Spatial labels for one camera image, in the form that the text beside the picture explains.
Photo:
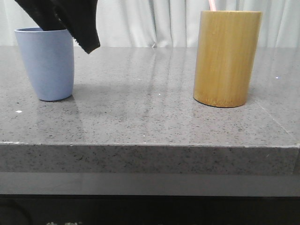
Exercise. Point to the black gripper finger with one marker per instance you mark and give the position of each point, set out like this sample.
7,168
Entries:
42,13
79,18

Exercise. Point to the blue plastic cup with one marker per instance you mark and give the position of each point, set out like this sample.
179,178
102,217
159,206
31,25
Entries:
48,57

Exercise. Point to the pink chopstick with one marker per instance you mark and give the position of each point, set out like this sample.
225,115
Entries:
212,5

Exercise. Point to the bamboo chopstick holder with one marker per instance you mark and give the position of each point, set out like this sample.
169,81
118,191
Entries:
225,56

